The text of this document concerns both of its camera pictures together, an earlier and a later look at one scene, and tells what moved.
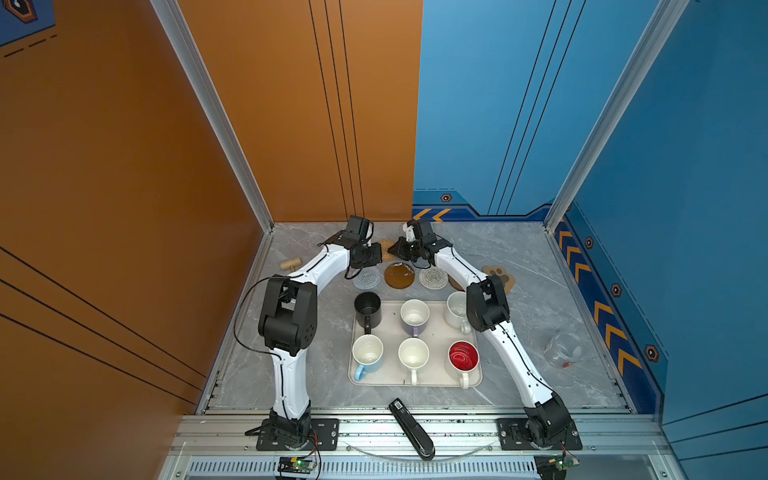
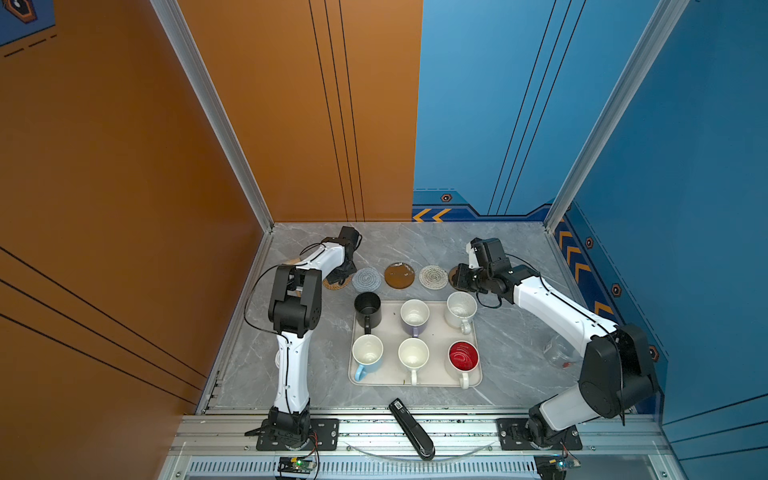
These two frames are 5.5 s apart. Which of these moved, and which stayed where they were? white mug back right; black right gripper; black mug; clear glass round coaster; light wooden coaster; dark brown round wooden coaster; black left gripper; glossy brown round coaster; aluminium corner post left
Moved: black left gripper; light wooden coaster; black right gripper
Stayed: white mug back right; dark brown round wooden coaster; glossy brown round coaster; black mug; aluminium corner post left; clear glass round coaster
